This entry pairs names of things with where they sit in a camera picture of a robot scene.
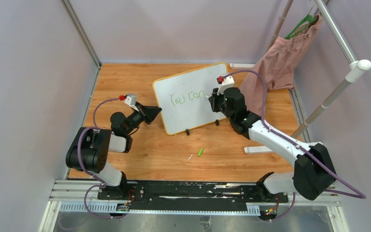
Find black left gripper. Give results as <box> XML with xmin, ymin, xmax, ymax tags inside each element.
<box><xmin>125</xmin><ymin>102</ymin><xmax>161</xmax><ymax>135</ymax></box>

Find yellow-framed whiteboard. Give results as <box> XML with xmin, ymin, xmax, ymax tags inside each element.
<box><xmin>152</xmin><ymin>62</ymin><xmax>228</xmax><ymax>135</ymax></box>

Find green marker cap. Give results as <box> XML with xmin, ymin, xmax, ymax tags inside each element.
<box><xmin>197</xmin><ymin>148</ymin><xmax>204</xmax><ymax>157</ymax></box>

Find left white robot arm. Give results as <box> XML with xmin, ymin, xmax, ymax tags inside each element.
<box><xmin>65</xmin><ymin>102</ymin><xmax>162</xmax><ymax>200</ymax></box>

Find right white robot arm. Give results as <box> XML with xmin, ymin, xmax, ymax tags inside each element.
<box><xmin>208</xmin><ymin>87</ymin><xmax>336</xmax><ymax>202</ymax></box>

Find pink cloth shorts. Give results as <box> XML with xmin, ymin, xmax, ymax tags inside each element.
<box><xmin>239</xmin><ymin>14</ymin><xmax>323</xmax><ymax>115</ymax></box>

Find green clothes hanger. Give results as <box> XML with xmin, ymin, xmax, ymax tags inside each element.
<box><xmin>284</xmin><ymin>14</ymin><xmax>319</xmax><ymax>40</ymax></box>

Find white metal clothes rack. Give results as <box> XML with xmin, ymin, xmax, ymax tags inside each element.
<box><xmin>229</xmin><ymin>0</ymin><xmax>371</xmax><ymax>155</ymax></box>

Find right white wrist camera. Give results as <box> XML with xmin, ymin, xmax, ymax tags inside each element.
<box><xmin>217</xmin><ymin>75</ymin><xmax>235</xmax><ymax>95</ymax></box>

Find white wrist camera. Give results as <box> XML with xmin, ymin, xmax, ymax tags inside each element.
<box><xmin>217</xmin><ymin>75</ymin><xmax>235</xmax><ymax>95</ymax></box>
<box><xmin>124</xmin><ymin>93</ymin><xmax>139</xmax><ymax>112</ymax></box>

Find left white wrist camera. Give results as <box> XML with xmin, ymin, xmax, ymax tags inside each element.
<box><xmin>124</xmin><ymin>93</ymin><xmax>139</xmax><ymax>112</ymax></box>

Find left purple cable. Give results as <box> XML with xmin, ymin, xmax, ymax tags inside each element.
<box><xmin>77</xmin><ymin>95</ymin><xmax>127</xmax><ymax>220</ymax></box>

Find purple cable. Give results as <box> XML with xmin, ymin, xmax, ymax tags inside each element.
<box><xmin>77</xmin><ymin>95</ymin><xmax>127</xmax><ymax>220</ymax></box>
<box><xmin>216</xmin><ymin>70</ymin><xmax>367</xmax><ymax>221</ymax></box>

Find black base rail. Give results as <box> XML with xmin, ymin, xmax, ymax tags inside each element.
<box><xmin>52</xmin><ymin>179</ymin><xmax>290</xmax><ymax>221</ymax></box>

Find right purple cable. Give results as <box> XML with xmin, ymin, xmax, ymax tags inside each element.
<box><xmin>216</xmin><ymin>70</ymin><xmax>367</xmax><ymax>221</ymax></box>

